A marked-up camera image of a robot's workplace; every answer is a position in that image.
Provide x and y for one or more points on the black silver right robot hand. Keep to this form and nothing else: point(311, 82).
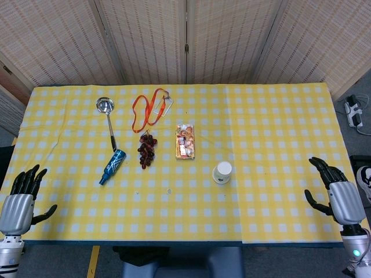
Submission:
point(346, 202)

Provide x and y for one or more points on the white paper cup leaf print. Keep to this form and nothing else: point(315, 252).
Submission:
point(222, 171)

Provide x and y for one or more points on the yellow white checked tablecloth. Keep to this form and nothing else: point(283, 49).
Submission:
point(130, 208)
point(290, 130)

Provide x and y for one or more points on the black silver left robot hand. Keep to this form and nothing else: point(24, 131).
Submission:
point(16, 211)

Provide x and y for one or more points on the dark red grape bunch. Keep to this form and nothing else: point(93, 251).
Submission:
point(147, 150)

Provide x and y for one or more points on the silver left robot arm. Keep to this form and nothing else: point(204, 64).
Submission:
point(10, 255)

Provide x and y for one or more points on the woven folding screen panel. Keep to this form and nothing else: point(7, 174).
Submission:
point(58, 40)
point(319, 43)
point(10, 87)
point(145, 40)
point(229, 40)

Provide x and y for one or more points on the orange yellow snack box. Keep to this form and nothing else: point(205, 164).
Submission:
point(185, 142)

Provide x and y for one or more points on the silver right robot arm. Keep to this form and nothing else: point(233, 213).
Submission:
point(358, 249)

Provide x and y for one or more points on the white power strip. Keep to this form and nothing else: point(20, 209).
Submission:
point(354, 111)

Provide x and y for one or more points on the blue spray bottle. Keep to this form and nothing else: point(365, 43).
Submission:
point(113, 166)

